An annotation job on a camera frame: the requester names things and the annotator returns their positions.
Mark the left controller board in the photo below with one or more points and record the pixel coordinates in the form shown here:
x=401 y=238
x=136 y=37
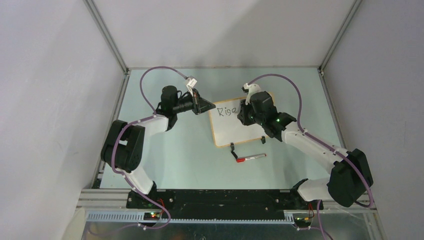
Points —
x=152 y=216

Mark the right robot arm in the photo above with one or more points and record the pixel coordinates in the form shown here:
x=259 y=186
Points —
x=349 y=172

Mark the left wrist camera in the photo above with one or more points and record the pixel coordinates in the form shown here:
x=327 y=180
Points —
x=190 y=83

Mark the red whiteboard marker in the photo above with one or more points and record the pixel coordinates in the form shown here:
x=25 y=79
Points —
x=253 y=157

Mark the black marker cap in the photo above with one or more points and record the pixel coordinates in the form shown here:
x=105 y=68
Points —
x=234 y=154

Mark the yellow framed whiteboard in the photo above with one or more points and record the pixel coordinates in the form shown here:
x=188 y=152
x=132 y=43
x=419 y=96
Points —
x=227 y=128

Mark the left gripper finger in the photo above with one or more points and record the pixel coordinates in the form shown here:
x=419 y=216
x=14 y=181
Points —
x=204 y=105
x=203 y=111

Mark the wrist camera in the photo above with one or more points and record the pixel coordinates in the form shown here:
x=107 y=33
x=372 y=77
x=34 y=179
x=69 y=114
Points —
x=190 y=83
x=250 y=89

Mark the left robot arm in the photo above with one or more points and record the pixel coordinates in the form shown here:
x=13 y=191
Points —
x=123 y=147

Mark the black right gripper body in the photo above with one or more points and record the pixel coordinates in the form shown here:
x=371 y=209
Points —
x=250 y=118

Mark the controller board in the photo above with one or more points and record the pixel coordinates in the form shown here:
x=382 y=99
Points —
x=152 y=216
x=303 y=222

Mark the right controller board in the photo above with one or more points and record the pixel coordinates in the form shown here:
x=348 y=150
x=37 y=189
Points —
x=303 y=222

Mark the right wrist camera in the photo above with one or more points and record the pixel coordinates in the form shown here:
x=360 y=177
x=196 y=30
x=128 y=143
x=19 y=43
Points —
x=250 y=89

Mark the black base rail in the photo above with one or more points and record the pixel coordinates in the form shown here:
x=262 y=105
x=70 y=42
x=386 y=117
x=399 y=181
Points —
x=230 y=205

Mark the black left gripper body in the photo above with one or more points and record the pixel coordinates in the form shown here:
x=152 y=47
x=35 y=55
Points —
x=195 y=105

